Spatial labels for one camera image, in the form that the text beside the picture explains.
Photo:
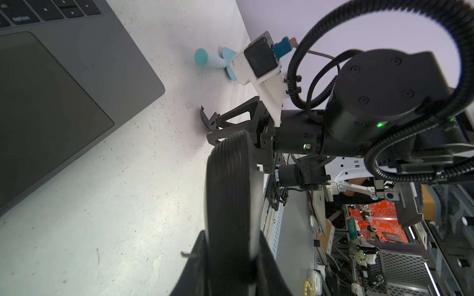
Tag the light blue toy trowel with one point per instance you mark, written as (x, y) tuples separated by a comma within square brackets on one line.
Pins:
[(205, 59)]

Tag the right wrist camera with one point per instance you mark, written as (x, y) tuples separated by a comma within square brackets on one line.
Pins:
[(260, 65)]

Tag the grey laptop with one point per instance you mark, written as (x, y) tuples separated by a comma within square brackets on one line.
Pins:
[(70, 76)]

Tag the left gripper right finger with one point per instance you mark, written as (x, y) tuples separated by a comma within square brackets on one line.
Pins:
[(271, 282)]

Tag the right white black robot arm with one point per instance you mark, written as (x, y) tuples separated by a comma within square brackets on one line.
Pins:
[(391, 109)]

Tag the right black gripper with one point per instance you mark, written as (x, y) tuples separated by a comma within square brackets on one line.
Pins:
[(297, 133)]

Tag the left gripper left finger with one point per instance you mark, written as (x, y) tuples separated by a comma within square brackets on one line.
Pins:
[(193, 279)]

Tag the black wireless mouse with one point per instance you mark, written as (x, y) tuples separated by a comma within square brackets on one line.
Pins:
[(233, 207)]

